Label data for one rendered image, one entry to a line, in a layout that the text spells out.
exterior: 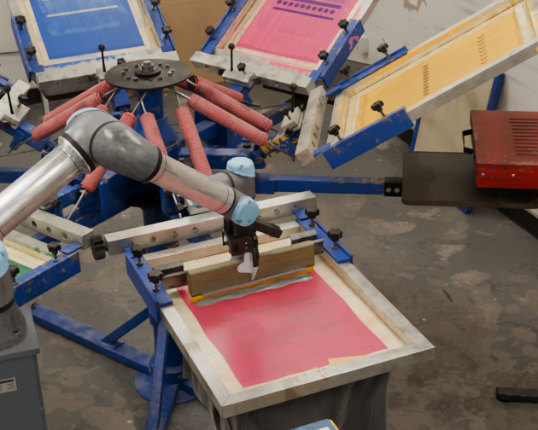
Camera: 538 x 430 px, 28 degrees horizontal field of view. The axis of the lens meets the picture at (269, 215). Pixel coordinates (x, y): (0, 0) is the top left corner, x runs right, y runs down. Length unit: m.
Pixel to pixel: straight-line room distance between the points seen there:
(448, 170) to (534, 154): 0.36
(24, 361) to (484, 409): 2.19
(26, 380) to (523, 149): 1.86
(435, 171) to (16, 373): 1.83
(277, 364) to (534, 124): 1.49
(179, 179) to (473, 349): 2.23
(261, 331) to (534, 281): 2.36
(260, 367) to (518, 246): 2.75
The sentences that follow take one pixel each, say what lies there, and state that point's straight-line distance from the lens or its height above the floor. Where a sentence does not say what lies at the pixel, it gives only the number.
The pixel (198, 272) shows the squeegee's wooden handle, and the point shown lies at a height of 1.05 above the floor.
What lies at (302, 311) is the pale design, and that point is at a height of 0.95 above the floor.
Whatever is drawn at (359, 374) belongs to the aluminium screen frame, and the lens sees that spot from 2.72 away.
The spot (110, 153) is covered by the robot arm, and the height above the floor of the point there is 1.56.
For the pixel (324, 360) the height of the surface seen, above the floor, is 0.95.
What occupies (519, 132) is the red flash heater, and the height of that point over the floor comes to 1.10.
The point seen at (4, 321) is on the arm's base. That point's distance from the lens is 2.49.
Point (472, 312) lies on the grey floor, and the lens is 4.79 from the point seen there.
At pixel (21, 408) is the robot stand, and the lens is 2.59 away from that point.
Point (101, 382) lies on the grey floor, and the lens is 4.41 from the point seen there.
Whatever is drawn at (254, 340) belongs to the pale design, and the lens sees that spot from 2.87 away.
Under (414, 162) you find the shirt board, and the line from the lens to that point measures 3.87.
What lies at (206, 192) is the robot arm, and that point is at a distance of 2.66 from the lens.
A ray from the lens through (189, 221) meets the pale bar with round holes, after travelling 3.29.
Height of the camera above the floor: 2.58
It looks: 28 degrees down
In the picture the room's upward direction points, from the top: 2 degrees counter-clockwise
